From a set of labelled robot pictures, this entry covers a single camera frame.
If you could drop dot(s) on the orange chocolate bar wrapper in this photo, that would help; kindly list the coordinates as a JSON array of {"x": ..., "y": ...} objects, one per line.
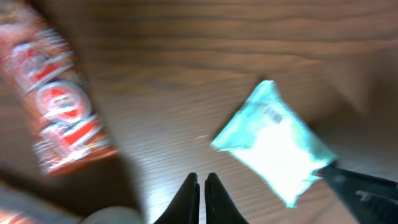
[{"x": 41, "y": 66}]

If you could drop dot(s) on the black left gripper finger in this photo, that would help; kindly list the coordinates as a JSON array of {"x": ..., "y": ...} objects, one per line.
[
  {"x": 370, "y": 199},
  {"x": 184, "y": 207},
  {"x": 220, "y": 208}
]

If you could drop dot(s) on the orange snack box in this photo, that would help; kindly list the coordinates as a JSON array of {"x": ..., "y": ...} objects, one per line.
[{"x": 7, "y": 217}]

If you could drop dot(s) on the white wet wipes pack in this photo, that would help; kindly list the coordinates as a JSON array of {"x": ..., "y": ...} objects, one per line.
[{"x": 267, "y": 136}]

